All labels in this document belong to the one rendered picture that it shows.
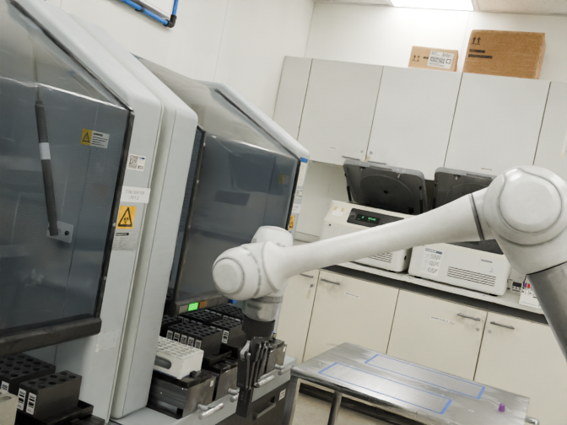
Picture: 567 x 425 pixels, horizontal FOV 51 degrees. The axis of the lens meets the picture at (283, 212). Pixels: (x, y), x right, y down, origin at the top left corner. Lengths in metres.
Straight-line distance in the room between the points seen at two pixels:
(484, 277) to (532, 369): 0.55
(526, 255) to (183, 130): 0.75
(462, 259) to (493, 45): 1.37
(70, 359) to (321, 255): 0.54
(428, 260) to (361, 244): 2.40
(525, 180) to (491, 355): 2.65
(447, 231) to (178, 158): 0.60
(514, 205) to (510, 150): 2.85
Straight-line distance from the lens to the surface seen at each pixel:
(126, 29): 2.91
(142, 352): 1.41
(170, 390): 1.48
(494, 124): 3.89
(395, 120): 3.99
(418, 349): 3.67
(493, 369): 3.64
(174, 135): 1.32
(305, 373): 1.68
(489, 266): 3.57
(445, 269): 3.59
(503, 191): 1.03
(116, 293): 1.27
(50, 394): 1.20
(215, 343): 1.68
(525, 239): 1.03
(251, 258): 1.17
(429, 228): 1.26
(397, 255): 3.63
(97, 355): 1.29
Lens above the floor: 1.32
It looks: 3 degrees down
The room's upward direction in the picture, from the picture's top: 11 degrees clockwise
